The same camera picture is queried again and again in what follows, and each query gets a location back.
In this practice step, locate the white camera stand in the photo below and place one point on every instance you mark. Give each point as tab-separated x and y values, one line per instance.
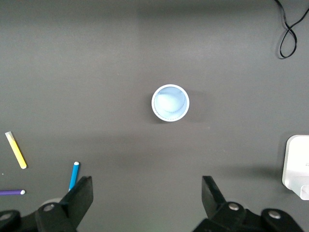
295	164

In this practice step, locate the purple marker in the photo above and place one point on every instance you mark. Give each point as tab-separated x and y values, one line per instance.
10	192

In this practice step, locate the light blue plastic cup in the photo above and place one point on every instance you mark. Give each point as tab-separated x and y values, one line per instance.
170	104

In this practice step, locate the blue marker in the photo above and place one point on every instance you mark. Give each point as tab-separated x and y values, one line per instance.
74	176

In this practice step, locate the yellow marker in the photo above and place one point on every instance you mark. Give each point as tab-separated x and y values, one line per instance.
16	151

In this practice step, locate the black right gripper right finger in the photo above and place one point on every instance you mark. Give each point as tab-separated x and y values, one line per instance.
212	203

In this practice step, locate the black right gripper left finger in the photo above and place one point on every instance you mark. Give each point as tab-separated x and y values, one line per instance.
77	200

